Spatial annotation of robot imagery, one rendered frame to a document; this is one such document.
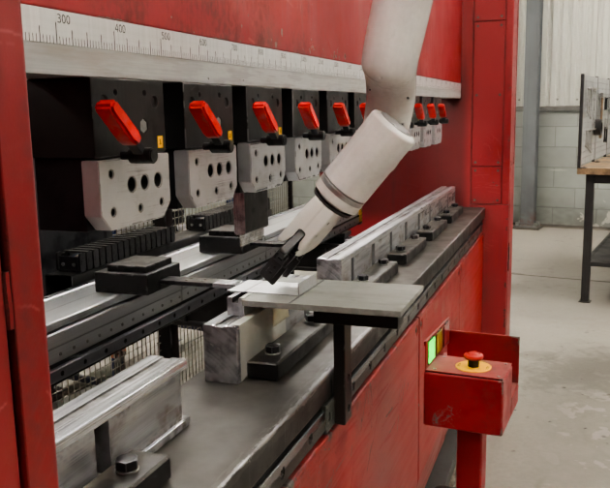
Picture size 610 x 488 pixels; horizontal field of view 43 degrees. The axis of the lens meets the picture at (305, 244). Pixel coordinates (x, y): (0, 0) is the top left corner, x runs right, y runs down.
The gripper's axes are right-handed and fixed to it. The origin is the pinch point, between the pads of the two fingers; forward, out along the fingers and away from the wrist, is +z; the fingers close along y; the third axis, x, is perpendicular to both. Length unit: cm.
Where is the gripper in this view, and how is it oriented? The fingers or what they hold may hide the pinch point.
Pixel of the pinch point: (279, 267)
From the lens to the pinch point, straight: 131.0
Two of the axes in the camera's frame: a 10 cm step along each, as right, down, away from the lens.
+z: -5.9, 7.3, 3.5
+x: 7.3, 6.7, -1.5
